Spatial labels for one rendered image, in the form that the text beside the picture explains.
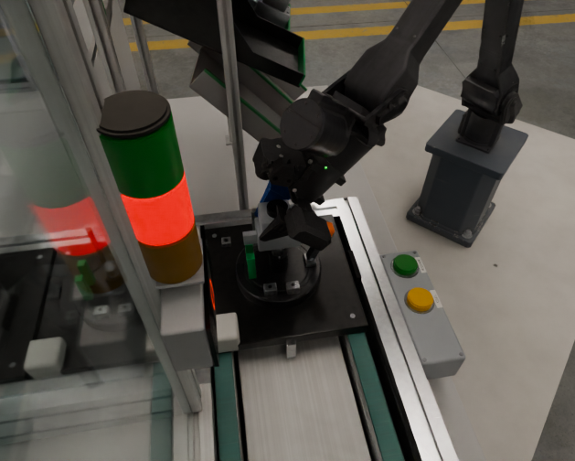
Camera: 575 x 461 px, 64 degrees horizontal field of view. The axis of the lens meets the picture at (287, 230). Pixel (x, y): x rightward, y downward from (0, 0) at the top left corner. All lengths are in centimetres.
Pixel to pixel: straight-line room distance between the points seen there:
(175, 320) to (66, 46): 23
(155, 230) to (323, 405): 44
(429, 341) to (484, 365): 16
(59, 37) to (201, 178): 85
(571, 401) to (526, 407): 112
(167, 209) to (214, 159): 82
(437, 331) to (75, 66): 61
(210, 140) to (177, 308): 85
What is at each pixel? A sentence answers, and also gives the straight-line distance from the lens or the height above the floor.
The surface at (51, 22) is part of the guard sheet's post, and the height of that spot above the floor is 148.
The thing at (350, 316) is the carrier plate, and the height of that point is 97.
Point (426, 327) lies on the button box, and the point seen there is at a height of 96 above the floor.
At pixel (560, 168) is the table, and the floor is 86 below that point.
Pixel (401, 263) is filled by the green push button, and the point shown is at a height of 97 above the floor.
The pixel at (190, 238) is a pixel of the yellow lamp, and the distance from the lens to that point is 38.
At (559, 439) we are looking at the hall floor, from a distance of 189.
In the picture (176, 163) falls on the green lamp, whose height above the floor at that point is 138.
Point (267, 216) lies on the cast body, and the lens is 65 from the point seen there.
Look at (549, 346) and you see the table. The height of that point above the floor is 86.
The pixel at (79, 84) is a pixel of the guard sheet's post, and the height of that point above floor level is 144.
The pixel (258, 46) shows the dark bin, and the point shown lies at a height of 122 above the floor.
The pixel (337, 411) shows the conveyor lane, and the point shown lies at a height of 92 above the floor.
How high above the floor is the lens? 158
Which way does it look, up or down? 48 degrees down
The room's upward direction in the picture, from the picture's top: straight up
